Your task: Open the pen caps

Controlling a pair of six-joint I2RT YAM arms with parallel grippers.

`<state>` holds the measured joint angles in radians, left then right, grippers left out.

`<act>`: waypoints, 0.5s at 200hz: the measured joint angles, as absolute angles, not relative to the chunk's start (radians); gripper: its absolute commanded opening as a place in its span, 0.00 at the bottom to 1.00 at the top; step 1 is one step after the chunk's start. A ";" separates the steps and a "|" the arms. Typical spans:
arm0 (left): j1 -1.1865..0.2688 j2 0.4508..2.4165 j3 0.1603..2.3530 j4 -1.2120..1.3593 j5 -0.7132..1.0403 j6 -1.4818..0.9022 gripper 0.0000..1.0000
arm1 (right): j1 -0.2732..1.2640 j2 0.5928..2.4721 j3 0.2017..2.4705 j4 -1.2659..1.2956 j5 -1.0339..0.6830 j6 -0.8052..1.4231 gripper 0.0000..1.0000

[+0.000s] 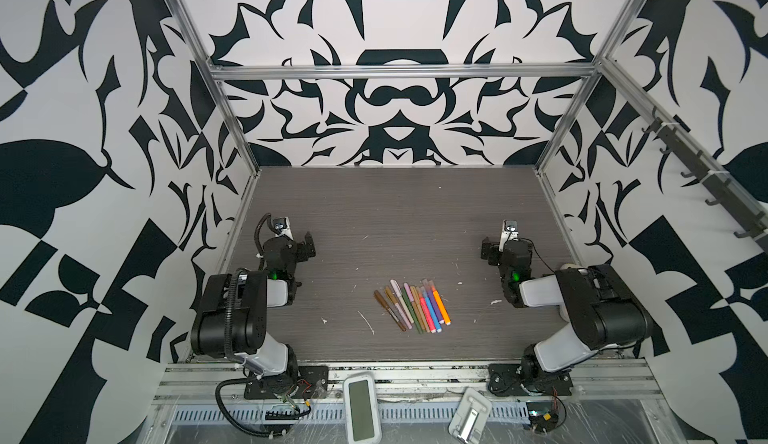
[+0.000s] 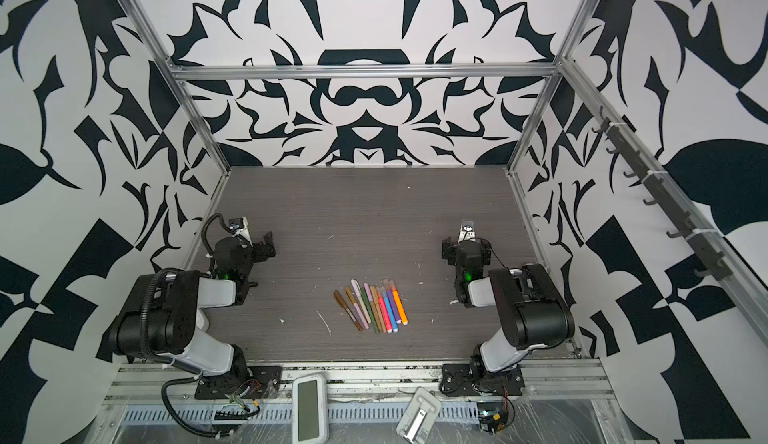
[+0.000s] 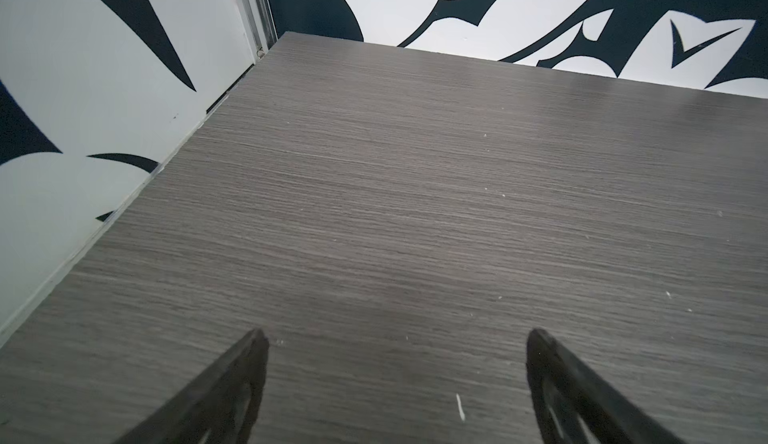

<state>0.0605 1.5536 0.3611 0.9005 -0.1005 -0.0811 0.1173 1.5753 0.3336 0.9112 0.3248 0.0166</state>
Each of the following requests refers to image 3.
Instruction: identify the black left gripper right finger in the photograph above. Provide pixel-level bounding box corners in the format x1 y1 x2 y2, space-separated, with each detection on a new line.
526 328 682 444

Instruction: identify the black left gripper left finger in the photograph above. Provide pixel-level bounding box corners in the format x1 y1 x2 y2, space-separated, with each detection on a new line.
117 329 270 443

